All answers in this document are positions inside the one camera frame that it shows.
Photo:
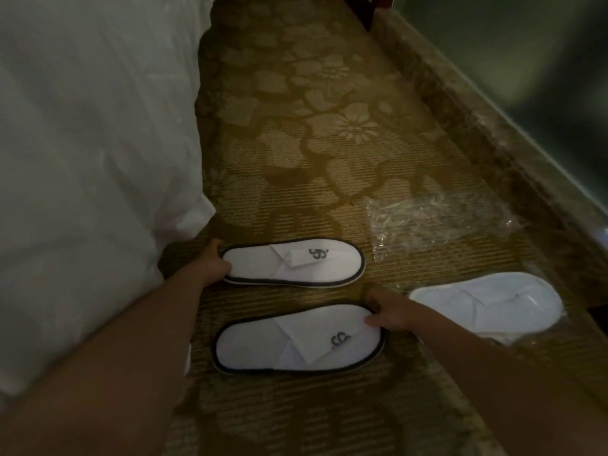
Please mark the person's left forearm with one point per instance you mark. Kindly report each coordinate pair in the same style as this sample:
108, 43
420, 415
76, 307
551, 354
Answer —
95, 375

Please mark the frosted green glass panel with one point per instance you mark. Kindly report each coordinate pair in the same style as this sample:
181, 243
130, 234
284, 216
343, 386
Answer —
522, 52

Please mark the person's right forearm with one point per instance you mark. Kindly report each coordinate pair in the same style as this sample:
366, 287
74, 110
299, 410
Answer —
499, 384

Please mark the person's left hand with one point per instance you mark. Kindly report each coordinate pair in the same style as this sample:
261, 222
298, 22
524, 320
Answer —
211, 265

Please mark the black-trimmed white slipper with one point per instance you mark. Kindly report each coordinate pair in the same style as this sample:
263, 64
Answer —
256, 346
256, 270

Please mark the white bed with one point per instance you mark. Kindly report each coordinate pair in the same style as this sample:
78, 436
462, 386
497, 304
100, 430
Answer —
85, 161

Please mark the clear plastic bag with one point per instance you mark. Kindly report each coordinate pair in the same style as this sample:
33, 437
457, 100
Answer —
427, 223
532, 344

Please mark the brown marble sill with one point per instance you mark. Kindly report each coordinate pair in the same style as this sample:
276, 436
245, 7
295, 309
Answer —
499, 151

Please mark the person's right hand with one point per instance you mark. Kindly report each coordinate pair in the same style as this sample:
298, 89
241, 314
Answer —
396, 313

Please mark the dark wooden baseboard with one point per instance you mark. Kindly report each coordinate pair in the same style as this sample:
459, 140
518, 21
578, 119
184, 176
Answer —
363, 11

